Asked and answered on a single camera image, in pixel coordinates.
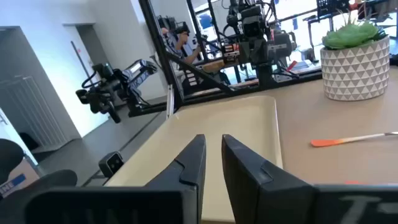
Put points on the black rig frame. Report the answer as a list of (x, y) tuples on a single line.
[(155, 37)]

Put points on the small black camera box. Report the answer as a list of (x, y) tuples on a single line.
[(111, 163)]

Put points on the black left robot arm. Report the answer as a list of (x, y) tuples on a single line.
[(264, 77)]

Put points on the cardboard box with blue label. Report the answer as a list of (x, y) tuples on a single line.
[(21, 175)]

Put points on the person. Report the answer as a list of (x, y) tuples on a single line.
[(182, 46)]

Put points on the cream plastic tray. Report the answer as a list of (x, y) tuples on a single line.
[(242, 124)]

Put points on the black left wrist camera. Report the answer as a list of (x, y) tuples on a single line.
[(252, 25)]

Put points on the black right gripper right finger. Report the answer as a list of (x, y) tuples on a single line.
[(248, 186)]

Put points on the black neighbouring robot arm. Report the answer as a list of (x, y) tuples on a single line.
[(124, 81)]

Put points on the wooden table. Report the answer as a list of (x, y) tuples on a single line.
[(214, 66)]

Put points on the red tool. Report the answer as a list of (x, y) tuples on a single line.
[(291, 66)]

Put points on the black mesh crate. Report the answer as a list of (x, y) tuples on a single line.
[(332, 6)]

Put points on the white metal bar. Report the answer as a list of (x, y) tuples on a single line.
[(170, 102)]

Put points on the black office chair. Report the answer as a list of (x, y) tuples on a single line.
[(9, 155)]

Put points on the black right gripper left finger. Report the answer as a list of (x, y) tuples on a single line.
[(189, 168)]

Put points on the white slatted panel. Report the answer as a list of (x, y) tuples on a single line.
[(31, 112)]

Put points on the succulent in white patterned pot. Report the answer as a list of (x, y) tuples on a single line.
[(354, 71)]

